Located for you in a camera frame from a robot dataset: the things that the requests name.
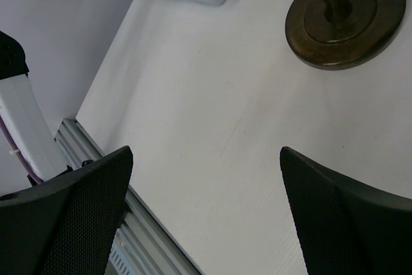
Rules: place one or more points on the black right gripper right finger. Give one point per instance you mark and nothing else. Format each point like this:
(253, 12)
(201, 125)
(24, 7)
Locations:
(343, 225)

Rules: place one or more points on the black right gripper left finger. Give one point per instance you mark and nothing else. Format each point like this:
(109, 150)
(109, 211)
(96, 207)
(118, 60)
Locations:
(67, 224)

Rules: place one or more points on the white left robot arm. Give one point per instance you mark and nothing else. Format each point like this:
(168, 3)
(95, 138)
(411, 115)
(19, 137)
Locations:
(51, 51)

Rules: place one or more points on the brown round mannequin stand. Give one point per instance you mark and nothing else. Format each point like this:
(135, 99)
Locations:
(341, 34)

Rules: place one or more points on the white slotted cable duct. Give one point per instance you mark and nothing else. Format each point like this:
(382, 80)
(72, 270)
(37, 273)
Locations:
(120, 262)

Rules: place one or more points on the aluminium mounting rail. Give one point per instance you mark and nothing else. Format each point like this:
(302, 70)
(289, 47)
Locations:
(146, 242)

